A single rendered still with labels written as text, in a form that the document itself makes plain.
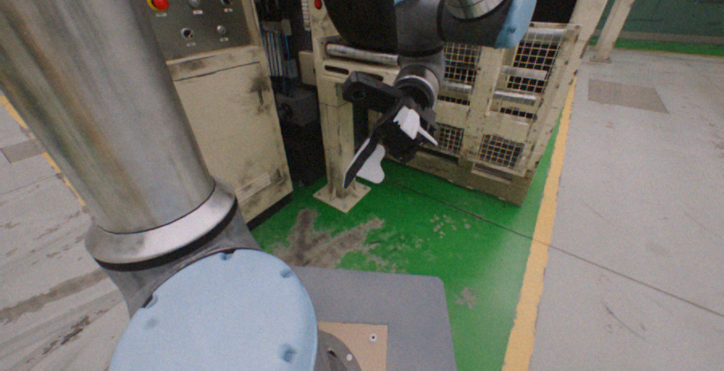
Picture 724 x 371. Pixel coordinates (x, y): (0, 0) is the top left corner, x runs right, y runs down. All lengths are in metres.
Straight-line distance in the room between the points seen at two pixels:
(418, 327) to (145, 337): 0.41
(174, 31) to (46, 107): 0.95
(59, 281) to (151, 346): 1.65
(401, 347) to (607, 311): 1.16
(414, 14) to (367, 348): 0.56
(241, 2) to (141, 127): 1.10
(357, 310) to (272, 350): 0.34
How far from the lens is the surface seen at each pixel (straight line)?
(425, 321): 0.58
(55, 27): 0.29
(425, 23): 0.52
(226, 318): 0.28
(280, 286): 0.28
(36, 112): 0.32
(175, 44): 1.24
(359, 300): 0.59
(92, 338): 1.61
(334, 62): 1.15
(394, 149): 0.44
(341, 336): 0.54
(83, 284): 1.85
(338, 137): 1.43
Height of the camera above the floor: 1.12
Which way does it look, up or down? 33 degrees down
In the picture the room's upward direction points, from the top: straight up
